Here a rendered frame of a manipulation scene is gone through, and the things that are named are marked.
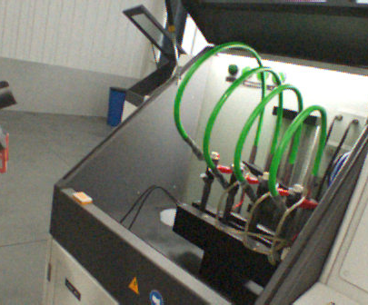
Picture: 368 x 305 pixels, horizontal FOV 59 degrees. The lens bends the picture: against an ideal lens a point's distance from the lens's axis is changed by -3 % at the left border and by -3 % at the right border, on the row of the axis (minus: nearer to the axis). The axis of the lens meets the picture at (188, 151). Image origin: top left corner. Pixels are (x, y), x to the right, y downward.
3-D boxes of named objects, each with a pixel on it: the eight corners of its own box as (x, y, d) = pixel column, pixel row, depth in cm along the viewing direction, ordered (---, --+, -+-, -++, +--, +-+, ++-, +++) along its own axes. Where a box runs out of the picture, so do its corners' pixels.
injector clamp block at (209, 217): (166, 252, 95) (177, 203, 92) (190, 244, 102) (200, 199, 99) (269, 323, 74) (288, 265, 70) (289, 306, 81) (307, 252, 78)
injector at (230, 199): (207, 242, 87) (225, 166, 82) (219, 238, 90) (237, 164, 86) (215, 247, 85) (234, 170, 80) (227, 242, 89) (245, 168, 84)
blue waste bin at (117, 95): (99, 121, 710) (104, 85, 693) (124, 122, 750) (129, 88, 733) (112, 128, 667) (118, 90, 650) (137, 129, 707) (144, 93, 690)
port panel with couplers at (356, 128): (303, 197, 98) (333, 93, 91) (308, 195, 101) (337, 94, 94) (347, 214, 90) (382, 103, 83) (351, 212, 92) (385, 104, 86)
